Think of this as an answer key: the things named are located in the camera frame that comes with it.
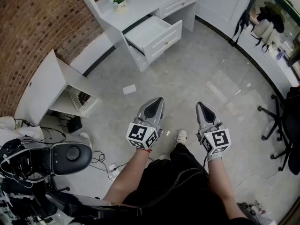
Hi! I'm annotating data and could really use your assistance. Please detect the shallow white drawer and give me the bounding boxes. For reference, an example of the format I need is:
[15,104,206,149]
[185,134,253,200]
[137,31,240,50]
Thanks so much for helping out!
[158,0,198,19]

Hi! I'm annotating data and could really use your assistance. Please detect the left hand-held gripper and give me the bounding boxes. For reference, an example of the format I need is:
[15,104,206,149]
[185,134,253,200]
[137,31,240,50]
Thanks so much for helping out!
[126,97,165,150]

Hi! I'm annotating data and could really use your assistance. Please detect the white storage box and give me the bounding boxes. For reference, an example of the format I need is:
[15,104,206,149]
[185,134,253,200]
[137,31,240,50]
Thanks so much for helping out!
[68,88,92,111]

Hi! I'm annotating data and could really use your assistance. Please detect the white cloth bundle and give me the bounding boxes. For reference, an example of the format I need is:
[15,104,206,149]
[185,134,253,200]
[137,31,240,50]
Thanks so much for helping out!
[0,116,44,145]

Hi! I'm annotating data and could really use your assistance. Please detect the black strap bag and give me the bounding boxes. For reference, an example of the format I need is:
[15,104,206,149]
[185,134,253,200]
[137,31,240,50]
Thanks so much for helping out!
[231,9,251,47]

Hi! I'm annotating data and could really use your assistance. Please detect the white flowers in cream pot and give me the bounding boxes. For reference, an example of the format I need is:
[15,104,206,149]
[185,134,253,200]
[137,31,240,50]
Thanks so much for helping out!
[109,0,128,13]

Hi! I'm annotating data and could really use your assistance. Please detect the white desk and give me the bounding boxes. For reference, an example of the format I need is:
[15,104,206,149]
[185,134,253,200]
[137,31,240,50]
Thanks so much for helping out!
[74,0,200,73]

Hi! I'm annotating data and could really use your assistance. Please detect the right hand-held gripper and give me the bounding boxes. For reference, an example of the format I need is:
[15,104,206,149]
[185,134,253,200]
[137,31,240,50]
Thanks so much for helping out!
[196,102,233,156]

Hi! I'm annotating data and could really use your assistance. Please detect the white side cabinet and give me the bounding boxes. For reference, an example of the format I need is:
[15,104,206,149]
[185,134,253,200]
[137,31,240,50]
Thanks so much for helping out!
[14,49,103,126]

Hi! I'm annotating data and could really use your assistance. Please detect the white pedestal drawer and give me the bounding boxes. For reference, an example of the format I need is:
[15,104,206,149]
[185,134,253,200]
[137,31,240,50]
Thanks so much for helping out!
[128,45,149,73]

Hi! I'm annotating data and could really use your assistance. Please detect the black office chair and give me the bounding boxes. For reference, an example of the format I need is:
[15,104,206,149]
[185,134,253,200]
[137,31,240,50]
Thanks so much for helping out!
[257,85,300,176]

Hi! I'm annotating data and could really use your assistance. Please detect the person's left forearm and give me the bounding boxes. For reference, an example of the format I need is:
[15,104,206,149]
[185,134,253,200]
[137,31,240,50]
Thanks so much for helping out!
[102,148,152,205]

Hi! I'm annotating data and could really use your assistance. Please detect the person's right forearm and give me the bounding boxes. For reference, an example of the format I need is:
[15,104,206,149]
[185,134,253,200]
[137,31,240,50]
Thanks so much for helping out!
[207,157,249,220]

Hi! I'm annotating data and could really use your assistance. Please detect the black wifi router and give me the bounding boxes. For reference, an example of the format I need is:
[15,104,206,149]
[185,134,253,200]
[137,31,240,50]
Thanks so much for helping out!
[57,114,83,134]

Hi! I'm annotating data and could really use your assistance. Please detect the white and black bag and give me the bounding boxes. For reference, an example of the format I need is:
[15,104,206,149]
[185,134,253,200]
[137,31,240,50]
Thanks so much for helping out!
[250,5,286,53]

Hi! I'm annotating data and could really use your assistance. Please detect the person's black trousers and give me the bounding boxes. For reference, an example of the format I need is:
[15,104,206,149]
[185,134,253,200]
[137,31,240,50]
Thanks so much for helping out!
[121,143,237,225]

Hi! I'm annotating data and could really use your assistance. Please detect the person's right shoe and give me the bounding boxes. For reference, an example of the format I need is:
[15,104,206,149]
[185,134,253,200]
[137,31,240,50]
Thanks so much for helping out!
[175,129,188,147]

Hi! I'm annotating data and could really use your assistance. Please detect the white paper sheet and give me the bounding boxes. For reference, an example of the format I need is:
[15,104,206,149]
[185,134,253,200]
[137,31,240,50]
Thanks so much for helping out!
[123,84,137,95]

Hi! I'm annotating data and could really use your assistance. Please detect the black domed equipment with cables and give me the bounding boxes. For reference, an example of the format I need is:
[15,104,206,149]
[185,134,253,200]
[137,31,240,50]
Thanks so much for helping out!
[0,138,93,189]

